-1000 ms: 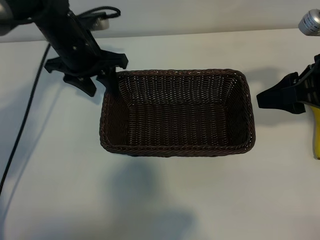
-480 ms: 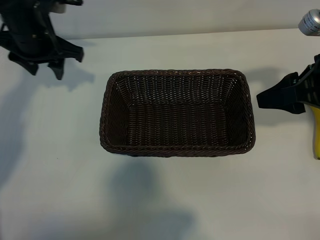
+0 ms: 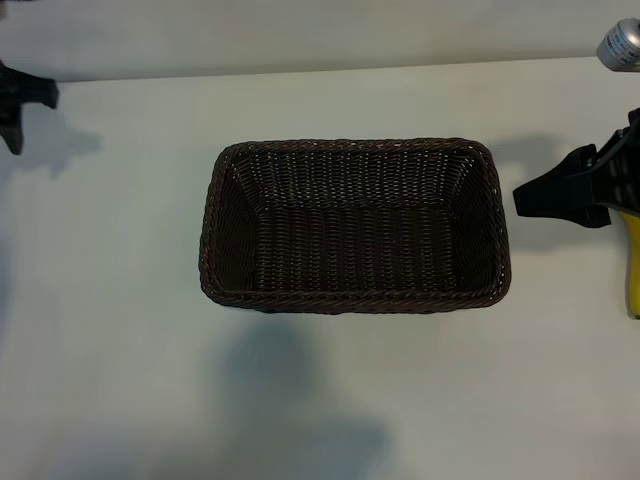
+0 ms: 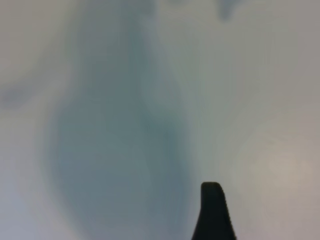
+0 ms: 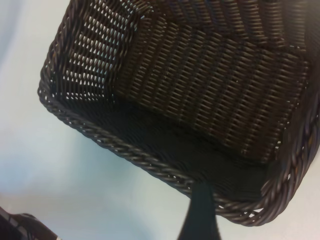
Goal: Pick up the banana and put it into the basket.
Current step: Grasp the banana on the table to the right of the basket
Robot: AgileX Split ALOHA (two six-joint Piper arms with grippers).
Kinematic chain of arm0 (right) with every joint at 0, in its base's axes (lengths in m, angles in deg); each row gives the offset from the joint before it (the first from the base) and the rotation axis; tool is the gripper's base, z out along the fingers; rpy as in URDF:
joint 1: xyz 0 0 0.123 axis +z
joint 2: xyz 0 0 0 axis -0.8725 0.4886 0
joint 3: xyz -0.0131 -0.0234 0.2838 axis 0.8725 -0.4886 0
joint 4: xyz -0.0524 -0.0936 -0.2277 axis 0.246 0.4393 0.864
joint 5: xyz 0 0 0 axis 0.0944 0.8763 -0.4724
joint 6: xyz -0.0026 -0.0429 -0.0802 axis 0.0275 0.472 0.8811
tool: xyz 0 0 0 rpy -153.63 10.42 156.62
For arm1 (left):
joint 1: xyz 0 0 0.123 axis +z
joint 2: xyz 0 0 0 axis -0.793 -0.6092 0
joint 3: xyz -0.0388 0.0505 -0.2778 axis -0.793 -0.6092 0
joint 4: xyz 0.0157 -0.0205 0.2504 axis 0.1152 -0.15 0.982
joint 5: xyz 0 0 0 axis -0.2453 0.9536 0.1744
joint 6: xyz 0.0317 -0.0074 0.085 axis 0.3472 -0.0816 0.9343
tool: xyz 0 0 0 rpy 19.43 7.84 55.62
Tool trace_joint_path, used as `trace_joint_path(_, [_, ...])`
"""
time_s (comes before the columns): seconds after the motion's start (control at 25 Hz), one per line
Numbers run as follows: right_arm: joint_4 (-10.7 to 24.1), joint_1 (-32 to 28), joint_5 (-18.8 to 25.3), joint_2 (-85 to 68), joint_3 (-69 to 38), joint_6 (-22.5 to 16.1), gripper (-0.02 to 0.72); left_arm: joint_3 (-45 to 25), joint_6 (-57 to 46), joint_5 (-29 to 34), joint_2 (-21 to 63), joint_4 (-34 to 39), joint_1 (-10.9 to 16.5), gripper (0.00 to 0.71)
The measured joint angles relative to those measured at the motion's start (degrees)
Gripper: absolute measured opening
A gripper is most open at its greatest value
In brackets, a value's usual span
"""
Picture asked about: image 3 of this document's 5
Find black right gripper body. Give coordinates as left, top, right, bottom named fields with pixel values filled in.
left=589, top=105, right=640, bottom=217

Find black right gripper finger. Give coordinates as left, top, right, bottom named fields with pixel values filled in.
left=514, top=201, right=613, bottom=231
left=512, top=143, right=600, bottom=206

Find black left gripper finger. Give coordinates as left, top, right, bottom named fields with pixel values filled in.
left=0, top=60, right=61, bottom=111
left=0, top=103, right=26, bottom=157

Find yellow banana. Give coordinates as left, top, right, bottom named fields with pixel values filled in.
left=612, top=209, right=640, bottom=321

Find dark brown woven wicker basket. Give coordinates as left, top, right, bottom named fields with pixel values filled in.
left=198, top=137, right=514, bottom=317

